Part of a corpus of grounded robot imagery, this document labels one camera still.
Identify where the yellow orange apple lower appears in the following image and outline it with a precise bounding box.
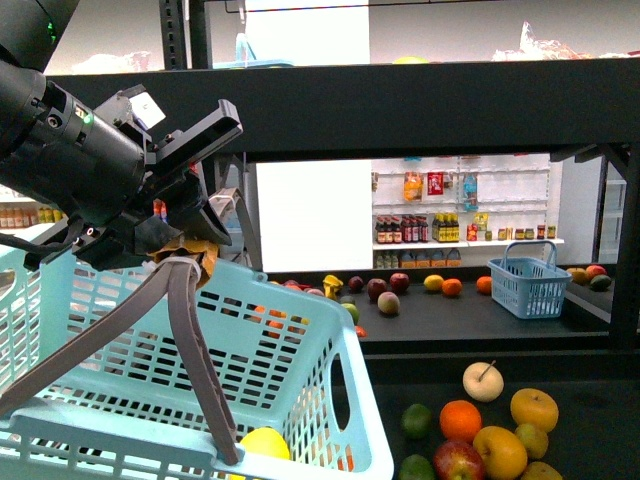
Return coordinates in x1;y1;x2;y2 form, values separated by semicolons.
473;426;528;480

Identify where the far orange tangerine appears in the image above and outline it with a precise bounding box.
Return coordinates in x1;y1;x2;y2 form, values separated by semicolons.
441;278;463;298

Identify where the red yellow apple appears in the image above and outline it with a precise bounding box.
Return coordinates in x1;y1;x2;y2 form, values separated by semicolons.
433;440;485;480

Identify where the yellow apple upper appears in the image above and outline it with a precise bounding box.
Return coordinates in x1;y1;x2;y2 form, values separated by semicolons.
510;388;559;433

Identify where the green lime lower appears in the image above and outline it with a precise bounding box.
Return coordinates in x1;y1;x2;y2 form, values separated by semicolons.
397;454;436;480

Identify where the brown kiwi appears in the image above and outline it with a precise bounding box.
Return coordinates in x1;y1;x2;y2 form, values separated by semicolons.
520;461;563;480
515;423;549;460

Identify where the brown kiwi lower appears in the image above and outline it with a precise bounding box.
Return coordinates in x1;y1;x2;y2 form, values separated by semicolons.
520;461;563;480

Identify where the light blue shopping basket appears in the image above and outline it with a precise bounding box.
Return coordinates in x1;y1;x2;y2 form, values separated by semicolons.
1;247;394;479

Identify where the yellow lemon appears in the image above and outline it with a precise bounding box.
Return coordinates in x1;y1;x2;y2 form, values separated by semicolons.
228;427;291;480
423;274;444;293

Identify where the green lime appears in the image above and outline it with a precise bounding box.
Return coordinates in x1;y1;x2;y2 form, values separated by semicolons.
400;403;432;440
397;454;436;480

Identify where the far dark red apple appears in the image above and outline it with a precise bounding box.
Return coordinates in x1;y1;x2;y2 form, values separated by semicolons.
389;272;410;295

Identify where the black metal shelf frame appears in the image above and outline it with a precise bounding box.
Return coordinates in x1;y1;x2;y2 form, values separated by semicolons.
44;0;640;381

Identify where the green lime upper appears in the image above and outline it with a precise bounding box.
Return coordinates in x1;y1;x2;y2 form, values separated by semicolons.
400;403;432;440

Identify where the small orange tangerine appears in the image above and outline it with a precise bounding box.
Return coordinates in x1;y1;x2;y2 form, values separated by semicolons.
439;400;483;444

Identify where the small blue basket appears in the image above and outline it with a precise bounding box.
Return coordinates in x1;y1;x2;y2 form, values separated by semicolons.
487;240;572;320

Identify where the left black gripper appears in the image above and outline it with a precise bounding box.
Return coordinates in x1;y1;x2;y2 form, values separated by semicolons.
22;83;245;274

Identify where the grey basket handle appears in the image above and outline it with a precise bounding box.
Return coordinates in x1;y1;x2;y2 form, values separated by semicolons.
165;258;241;466
1;264;173;416

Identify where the brown kiwi upper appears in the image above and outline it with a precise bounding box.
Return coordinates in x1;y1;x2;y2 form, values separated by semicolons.
515;423;549;460

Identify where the far peach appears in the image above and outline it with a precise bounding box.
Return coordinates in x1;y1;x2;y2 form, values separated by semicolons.
377;291;400;316

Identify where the white pear with stem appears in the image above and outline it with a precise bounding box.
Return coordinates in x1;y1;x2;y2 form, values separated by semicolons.
462;360;504;403

